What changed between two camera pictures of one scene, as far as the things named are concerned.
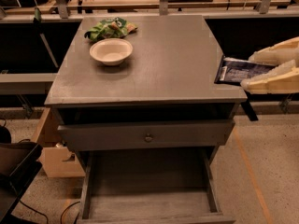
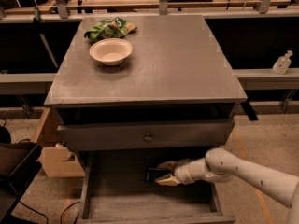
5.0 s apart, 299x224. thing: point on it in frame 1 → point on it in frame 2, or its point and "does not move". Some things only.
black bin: (20, 165) does not move
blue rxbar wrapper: (235, 70) → (152, 174)
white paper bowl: (111, 51) does not move
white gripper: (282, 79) → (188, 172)
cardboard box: (57, 160) does not move
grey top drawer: (144, 135) does not move
